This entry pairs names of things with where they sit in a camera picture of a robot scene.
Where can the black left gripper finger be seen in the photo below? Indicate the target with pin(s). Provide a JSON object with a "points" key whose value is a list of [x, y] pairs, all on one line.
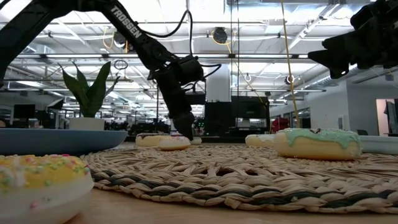
{"points": [[183, 118]]}

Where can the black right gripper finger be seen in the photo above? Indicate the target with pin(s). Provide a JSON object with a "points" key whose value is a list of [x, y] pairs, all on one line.
{"points": [[377, 17], [345, 54]]}

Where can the small white colourful-sprinkled donut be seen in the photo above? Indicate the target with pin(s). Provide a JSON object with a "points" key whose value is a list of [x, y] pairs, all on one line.
{"points": [[172, 144]]}

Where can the large chocolate white-drizzled donut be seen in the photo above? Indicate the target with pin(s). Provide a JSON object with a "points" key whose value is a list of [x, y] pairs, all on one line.
{"points": [[147, 140]]}

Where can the large white blue-drizzled donut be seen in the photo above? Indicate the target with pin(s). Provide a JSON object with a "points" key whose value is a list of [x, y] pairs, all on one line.
{"points": [[258, 141]]}

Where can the large mint chocolate-drizzled donut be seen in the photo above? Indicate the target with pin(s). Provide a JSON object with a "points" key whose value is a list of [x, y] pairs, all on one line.
{"points": [[317, 146]]}

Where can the small orange-yellow sprinkled donut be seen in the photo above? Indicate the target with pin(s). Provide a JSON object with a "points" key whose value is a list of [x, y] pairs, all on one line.
{"points": [[40, 186]]}

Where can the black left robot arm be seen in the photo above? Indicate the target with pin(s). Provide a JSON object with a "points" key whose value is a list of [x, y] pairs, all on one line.
{"points": [[130, 28]]}

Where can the black cabinet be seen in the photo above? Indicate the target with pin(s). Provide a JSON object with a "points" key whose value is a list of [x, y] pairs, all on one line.
{"points": [[245, 115]]}

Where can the green leafy plant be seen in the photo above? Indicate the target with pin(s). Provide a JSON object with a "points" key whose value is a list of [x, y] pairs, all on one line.
{"points": [[93, 96]]}

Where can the round woven straw placemat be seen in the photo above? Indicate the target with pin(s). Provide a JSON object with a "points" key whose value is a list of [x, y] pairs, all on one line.
{"points": [[233, 180]]}

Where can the light blue plate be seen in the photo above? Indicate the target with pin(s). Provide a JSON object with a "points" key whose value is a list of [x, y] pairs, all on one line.
{"points": [[379, 144]]}

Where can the white plant pot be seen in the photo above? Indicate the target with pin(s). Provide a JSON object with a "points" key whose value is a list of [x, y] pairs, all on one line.
{"points": [[86, 124]]}

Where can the red object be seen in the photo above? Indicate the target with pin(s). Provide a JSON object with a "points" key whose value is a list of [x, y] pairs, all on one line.
{"points": [[280, 124]]}

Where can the dark blue plate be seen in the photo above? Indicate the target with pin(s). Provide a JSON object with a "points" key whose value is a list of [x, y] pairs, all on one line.
{"points": [[56, 141]]}

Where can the black monitor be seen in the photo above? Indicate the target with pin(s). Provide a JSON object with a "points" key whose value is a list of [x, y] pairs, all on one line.
{"points": [[24, 111]]}

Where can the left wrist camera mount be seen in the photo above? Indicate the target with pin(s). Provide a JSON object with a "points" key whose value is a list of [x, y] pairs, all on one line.
{"points": [[191, 70]]}

